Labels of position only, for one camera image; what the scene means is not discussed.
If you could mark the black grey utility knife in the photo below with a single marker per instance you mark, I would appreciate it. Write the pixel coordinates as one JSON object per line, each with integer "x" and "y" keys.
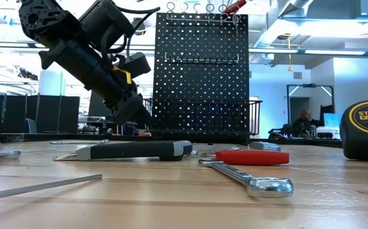
{"x": 133, "y": 150}

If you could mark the black perforated pegboard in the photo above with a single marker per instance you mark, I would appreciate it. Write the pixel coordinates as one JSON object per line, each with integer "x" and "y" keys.
{"x": 202, "y": 82}

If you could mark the silver metal utility knife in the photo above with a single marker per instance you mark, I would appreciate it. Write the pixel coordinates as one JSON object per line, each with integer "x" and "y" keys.
{"x": 264, "y": 145}

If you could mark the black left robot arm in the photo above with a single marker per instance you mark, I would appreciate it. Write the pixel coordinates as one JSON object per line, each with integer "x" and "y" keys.
{"x": 75, "y": 60}

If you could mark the black computer monitor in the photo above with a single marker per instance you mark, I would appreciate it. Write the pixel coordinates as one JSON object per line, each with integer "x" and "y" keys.
{"x": 96, "y": 106}

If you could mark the thin silver metal strip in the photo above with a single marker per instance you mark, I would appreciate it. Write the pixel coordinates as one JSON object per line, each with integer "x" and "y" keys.
{"x": 79, "y": 142}

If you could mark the black partition panel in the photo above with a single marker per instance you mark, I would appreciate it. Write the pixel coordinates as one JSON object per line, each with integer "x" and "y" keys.
{"x": 50, "y": 114}

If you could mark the white round column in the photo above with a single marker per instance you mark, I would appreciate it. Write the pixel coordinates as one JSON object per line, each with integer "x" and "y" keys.
{"x": 51, "y": 84}

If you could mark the person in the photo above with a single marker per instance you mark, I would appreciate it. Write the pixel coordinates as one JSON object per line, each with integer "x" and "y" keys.
{"x": 304, "y": 124}

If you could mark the white box device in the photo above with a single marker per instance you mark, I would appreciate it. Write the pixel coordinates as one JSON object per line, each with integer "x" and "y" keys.
{"x": 328, "y": 132}

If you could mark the light blue screen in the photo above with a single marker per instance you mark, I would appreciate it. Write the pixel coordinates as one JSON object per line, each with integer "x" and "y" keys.
{"x": 331, "y": 120}

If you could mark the yellow black tape measure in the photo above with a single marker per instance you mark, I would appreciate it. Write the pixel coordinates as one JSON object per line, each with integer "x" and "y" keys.
{"x": 358, "y": 143}

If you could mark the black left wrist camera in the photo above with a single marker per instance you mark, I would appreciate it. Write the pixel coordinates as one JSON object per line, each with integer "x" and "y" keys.
{"x": 137, "y": 65}

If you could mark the slotted wrench holder rail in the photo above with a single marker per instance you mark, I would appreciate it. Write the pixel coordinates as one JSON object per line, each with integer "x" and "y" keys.
{"x": 202, "y": 60}

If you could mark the silver ceiling duct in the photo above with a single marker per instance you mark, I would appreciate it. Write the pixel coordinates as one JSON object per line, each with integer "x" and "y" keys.
{"x": 277, "y": 23}

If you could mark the grey wall vent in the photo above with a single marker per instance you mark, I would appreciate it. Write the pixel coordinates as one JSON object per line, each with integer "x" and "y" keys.
{"x": 297, "y": 75}

